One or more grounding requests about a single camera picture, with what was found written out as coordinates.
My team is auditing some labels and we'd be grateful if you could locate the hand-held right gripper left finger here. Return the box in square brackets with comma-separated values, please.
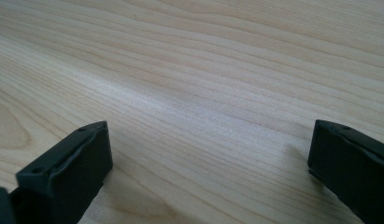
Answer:
[9, 120, 114, 224]

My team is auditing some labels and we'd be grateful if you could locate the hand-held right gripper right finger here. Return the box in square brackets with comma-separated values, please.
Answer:
[306, 119, 384, 224]

